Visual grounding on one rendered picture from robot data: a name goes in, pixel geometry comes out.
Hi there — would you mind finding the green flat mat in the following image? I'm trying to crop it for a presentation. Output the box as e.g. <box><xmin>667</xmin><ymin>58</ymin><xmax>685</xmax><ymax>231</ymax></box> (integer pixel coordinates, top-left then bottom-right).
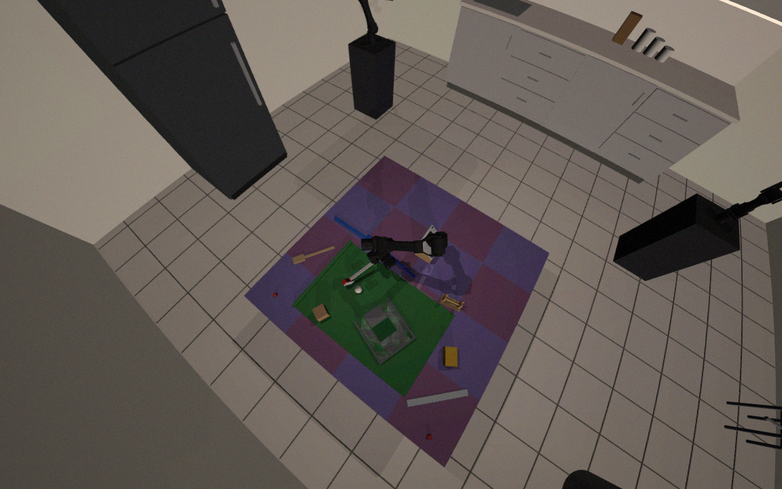
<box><xmin>295</xmin><ymin>243</ymin><xmax>455</xmax><ymax>397</ymax></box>

